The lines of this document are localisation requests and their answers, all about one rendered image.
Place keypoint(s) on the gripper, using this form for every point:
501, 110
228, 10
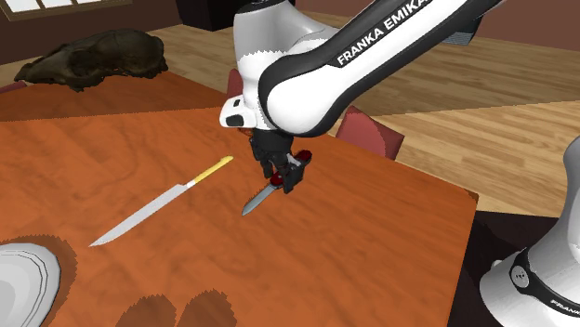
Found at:
272, 146

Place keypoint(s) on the white plate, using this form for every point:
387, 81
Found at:
22, 285

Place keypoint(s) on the orange-brown wooden table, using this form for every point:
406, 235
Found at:
317, 253

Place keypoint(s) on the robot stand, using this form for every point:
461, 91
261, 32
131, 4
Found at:
471, 244

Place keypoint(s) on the red chair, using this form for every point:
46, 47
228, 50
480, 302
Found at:
234, 86
369, 133
11, 87

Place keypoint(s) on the dark animal skull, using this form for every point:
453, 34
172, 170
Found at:
99, 56

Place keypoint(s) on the dark cabinet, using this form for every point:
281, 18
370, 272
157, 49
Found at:
204, 13

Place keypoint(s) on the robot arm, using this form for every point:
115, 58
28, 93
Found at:
299, 90

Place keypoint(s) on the red pocket knife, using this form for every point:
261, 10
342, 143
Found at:
257, 200

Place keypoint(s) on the window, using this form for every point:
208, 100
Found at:
54, 7

